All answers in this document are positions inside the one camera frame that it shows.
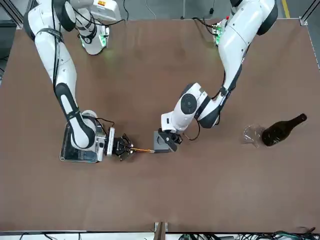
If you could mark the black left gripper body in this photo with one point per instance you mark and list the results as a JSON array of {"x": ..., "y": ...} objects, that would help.
[{"x": 172, "y": 135}]

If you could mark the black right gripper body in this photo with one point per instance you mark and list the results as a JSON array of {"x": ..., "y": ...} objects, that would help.
[{"x": 119, "y": 146}]

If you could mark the grey part base block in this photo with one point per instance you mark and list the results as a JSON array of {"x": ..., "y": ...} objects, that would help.
[{"x": 160, "y": 147}]

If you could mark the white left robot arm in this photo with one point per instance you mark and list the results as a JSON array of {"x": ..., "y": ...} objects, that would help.
[{"x": 235, "y": 37}]

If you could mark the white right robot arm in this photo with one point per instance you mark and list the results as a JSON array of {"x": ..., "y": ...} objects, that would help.
[{"x": 65, "y": 75}]

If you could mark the shallow metal tray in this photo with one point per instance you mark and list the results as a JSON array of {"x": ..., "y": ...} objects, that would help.
[{"x": 64, "y": 150}]

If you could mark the clear glass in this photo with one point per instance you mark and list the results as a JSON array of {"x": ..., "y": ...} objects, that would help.
[{"x": 250, "y": 135}]

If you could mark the dark glass bottle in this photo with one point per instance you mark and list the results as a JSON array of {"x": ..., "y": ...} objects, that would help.
[{"x": 275, "y": 135}]

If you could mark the aluminium camera mount post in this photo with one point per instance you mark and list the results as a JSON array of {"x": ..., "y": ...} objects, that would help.
[{"x": 160, "y": 231}]

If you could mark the aluminium frame post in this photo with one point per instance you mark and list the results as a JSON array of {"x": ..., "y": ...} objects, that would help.
[{"x": 17, "y": 15}]

